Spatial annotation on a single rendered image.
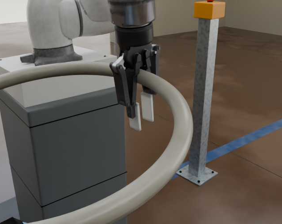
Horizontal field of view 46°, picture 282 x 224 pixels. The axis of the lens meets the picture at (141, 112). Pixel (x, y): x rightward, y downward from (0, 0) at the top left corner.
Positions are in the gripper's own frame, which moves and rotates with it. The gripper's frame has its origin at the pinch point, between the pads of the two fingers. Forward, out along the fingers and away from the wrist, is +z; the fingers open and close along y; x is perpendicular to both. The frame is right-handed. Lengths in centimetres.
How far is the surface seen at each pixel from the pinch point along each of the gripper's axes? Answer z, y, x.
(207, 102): 60, -104, -43
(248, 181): 113, -111, -16
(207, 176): 110, -97, -37
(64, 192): 55, -2, -47
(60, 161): 40, -4, -48
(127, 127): 117, -116, -127
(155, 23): 150, -452, -369
